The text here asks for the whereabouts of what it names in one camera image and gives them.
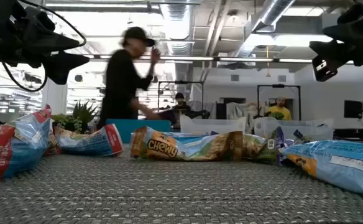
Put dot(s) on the blue yellow granola bar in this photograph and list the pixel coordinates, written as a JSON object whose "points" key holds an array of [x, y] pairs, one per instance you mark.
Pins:
{"points": [[340, 168], [169, 146]]}

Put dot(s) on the black metal rig frame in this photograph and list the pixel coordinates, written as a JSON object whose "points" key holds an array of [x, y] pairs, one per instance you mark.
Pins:
{"points": [[278, 85]]}

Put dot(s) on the blue green granola bar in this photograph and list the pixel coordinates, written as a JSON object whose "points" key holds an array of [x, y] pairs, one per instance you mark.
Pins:
{"points": [[302, 136]]}

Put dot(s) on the small red granola bar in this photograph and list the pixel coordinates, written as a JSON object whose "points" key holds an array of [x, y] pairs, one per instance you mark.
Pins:
{"points": [[52, 145]]}

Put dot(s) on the potted succulent plant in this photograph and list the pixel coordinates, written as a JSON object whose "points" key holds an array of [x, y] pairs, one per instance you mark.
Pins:
{"points": [[82, 113]]}

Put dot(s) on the clear plastic bin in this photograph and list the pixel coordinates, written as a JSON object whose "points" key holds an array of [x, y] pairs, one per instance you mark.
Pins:
{"points": [[309, 130], [212, 126]]}

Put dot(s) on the small green background plant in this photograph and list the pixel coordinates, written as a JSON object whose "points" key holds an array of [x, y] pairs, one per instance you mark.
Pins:
{"points": [[276, 115]]}

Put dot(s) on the person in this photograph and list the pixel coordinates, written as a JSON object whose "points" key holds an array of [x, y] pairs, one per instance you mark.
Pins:
{"points": [[281, 112], [180, 100], [121, 84]]}

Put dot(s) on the green purple granola bar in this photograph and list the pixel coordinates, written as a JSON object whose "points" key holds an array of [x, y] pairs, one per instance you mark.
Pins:
{"points": [[263, 147]]}

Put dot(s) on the teal plastic bin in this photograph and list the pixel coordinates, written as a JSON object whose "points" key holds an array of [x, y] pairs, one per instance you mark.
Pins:
{"points": [[138, 126]]}

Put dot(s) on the red blue granola bar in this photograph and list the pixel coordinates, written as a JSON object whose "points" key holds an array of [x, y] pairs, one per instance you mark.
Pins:
{"points": [[16, 146], [88, 144]]}

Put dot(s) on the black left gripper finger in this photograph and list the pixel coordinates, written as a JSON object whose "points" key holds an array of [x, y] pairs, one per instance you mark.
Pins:
{"points": [[61, 67], [49, 39]]}

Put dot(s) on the black background table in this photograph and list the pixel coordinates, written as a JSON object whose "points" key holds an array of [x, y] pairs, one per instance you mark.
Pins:
{"points": [[355, 132]]}

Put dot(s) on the white draped cloth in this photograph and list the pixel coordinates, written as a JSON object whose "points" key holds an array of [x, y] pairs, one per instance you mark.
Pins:
{"points": [[240, 112]]}

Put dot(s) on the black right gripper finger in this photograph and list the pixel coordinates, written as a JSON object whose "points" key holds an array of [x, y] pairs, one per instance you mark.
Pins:
{"points": [[330, 56], [352, 31]]}

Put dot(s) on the black monitor on arm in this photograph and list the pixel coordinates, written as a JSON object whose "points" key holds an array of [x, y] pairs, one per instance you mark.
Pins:
{"points": [[353, 109]]}

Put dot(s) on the grey woven mat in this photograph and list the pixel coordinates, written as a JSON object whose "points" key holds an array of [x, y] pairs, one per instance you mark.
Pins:
{"points": [[169, 193]]}

